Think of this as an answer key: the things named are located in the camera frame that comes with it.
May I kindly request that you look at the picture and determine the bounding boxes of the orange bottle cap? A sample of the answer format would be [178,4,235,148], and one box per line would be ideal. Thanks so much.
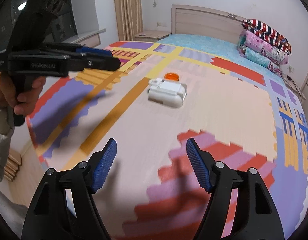
[164,73,179,82]

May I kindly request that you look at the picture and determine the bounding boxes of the white plastic container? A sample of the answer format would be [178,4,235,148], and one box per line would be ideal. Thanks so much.
[148,78,187,108]

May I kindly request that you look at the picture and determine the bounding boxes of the person's left hand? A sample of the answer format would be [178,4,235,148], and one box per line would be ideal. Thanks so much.
[0,72,46,116]

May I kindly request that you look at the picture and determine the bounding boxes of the window bench drawers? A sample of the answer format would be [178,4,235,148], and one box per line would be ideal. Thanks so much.
[63,28,106,48]

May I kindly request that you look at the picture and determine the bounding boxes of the left wooden nightstand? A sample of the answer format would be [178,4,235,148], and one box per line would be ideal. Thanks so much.
[134,30,171,42]

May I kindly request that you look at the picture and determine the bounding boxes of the wooden nightstand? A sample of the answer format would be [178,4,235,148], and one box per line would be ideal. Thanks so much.
[282,75,306,103]
[134,30,171,42]

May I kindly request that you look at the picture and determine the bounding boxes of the dark window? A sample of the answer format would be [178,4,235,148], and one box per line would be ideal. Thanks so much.
[0,0,77,51]

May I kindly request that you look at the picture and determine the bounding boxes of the beige curtain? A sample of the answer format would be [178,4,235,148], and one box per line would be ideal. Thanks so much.
[114,0,143,41]

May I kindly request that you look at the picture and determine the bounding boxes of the colourful patterned foam mat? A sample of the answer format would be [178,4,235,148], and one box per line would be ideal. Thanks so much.
[27,42,308,239]

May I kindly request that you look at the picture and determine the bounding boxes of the person's left sleeve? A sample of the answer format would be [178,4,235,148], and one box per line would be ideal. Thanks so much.
[0,107,14,182]

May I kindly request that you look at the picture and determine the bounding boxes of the wooden headboard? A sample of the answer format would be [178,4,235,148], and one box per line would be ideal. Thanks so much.
[171,4,245,43]

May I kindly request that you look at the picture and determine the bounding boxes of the right wooden nightstand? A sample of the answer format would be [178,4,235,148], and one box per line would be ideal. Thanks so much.
[282,75,306,103]

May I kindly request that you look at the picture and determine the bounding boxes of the pink floral folded quilt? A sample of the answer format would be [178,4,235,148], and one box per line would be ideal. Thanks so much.
[239,29,289,65]

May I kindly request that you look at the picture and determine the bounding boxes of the teal folded quilt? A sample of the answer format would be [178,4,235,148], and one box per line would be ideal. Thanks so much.
[238,45,282,77]

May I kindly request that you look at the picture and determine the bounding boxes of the striped folded quilt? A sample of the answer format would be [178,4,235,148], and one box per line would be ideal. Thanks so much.
[242,19,292,55]

